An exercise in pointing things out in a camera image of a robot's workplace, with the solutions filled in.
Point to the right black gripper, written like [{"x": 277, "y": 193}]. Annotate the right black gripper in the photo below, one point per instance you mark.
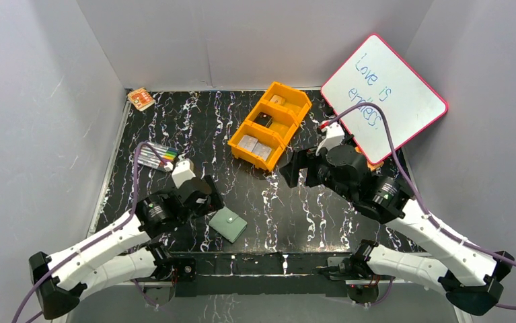
[{"x": 301, "y": 159}]

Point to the black mounting plate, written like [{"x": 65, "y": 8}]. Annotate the black mounting plate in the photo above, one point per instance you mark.
[{"x": 329, "y": 274}]

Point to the yellow three-compartment bin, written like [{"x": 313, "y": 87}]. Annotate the yellow three-compartment bin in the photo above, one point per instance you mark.
[{"x": 270, "y": 126}]

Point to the black card stack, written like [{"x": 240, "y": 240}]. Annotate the black card stack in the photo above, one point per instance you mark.
[{"x": 264, "y": 120}]

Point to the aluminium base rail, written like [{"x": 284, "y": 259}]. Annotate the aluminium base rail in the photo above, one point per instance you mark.
[{"x": 146, "y": 264}]

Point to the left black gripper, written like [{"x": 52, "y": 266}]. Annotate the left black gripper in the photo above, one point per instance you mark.
[{"x": 210, "y": 194}]

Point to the small orange card box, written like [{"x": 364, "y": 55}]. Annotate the small orange card box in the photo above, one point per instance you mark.
[{"x": 140, "y": 98}]

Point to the silver card stack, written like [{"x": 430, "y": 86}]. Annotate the silver card stack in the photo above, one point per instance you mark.
[{"x": 248, "y": 143}]

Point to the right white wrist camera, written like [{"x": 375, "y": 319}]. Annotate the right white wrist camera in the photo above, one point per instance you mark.
[{"x": 333, "y": 136}]

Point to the pink-framed whiteboard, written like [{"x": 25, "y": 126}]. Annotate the pink-framed whiteboard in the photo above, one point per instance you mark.
[{"x": 390, "y": 94}]

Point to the green card holder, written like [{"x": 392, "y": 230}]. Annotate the green card holder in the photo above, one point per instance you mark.
[{"x": 228, "y": 224}]

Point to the pack of coloured markers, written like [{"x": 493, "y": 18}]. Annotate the pack of coloured markers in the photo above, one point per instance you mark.
[{"x": 157, "y": 156}]

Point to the gold card stack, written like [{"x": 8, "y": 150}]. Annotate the gold card stack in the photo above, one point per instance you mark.
[{"x": 278, "y": 100}]

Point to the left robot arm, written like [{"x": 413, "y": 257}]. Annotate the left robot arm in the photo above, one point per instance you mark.
[{"x": 121, "y": 251}]

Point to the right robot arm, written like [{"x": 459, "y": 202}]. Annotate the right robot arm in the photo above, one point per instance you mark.
[{"x": 469, "y": 280}]

